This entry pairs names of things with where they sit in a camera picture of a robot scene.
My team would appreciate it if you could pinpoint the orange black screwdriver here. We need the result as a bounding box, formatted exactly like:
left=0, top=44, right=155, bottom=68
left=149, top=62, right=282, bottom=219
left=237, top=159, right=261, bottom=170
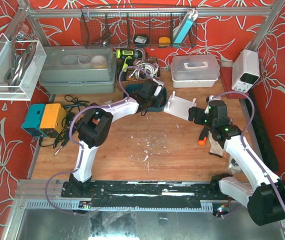
left=198, top=126, right=209, bottom=146

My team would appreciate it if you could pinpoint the red book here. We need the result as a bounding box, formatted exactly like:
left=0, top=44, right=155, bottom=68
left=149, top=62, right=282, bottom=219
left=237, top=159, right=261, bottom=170
left=220, top=66, right=246, bottom=99

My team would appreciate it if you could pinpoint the yellow tape measure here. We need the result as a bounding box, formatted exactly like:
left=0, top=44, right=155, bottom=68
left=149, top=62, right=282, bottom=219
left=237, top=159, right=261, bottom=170
left=158, top=36, right=171, bottom=48

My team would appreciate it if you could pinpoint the teal plastic tray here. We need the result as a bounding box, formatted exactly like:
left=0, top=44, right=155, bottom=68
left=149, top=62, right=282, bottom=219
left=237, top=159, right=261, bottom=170
left=124, top=83, right=168, bottom=113

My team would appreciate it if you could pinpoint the teal box device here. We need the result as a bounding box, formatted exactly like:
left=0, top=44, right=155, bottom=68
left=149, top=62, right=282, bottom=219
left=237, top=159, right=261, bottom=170
left=21, top=103, right=46, bottom=137

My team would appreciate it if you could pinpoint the blue white flat box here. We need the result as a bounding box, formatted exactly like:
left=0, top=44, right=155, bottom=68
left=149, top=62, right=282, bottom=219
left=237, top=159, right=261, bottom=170
left=172, top=8, right=199, bottom=48

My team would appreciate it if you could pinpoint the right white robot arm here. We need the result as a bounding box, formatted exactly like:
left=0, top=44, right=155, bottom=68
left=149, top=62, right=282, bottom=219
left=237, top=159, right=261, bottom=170
left=188, top=99, right=285, bottom=226

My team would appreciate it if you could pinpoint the black cable duct strip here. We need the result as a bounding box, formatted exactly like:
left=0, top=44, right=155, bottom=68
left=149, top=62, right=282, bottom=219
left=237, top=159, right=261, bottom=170
left=248, top=90, right=279, bottom=172

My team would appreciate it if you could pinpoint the white coiled cable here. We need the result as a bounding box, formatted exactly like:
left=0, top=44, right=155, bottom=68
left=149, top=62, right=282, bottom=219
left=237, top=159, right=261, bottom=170
left=128, top=62, right=160, bottom=80

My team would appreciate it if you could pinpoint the clear acrylic box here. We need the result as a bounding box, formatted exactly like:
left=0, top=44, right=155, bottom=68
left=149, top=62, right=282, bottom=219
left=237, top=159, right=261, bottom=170
left=0, top=34, right=47, bottom=101

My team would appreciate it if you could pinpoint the yellow green cordless drill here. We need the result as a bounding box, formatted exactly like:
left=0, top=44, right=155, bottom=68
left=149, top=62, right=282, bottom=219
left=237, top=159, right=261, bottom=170
left=115, top=48, right=145, bottom=73

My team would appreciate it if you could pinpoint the white power supply unit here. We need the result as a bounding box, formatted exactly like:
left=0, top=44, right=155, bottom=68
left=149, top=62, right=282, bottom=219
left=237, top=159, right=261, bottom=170
left=231, top=49, right=260, bottom=93

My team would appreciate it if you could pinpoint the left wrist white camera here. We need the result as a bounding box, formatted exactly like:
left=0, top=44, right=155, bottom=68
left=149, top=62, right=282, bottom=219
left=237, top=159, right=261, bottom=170
left=153, top=85, right=163, bottom=97

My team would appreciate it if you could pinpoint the grey plastic toolbox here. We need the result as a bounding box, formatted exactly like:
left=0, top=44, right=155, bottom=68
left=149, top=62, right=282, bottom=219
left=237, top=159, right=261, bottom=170
left=39, top=46, right=117, bottom=95

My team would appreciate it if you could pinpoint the white peg board fixture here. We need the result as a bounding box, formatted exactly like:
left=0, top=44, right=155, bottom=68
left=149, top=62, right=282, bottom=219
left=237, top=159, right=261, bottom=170
left=163, top=91, right=197, bottom=121

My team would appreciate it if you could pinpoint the black round tin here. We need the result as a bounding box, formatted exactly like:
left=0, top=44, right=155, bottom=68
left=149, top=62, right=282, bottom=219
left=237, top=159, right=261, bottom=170
left=133, top=34, right=150, bottom=48

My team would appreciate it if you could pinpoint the wicker basket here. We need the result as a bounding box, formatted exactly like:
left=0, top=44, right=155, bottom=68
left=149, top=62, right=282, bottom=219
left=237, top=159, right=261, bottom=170
left=121, top=57, right=161, bottom=87

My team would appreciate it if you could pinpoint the yellow soldering station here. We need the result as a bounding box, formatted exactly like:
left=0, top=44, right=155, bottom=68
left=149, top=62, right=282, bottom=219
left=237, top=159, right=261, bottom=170
left=39, top=103, right=67, bottom=138

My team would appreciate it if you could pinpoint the black cable bundle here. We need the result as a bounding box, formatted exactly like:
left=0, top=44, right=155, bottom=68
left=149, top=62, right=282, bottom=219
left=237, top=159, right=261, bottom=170
left=39, top=94, right=91, bottom=156

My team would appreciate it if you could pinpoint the white plastic storage box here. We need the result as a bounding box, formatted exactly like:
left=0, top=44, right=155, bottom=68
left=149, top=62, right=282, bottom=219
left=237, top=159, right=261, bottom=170
left=170, top=54, right=220, bottom=88

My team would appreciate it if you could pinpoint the black wire basket shelf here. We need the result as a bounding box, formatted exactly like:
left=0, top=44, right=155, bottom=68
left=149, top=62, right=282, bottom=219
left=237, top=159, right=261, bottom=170
left=80, top=3, right=197, bottom=48

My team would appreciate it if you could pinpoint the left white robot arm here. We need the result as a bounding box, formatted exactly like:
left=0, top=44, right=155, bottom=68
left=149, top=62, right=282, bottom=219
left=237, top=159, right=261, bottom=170
left=68, top=78, right=164, bottom=196

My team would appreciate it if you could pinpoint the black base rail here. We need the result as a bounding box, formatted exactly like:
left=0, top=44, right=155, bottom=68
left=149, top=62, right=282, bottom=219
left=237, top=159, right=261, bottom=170
left=61, top=180, right=233, bottom=209

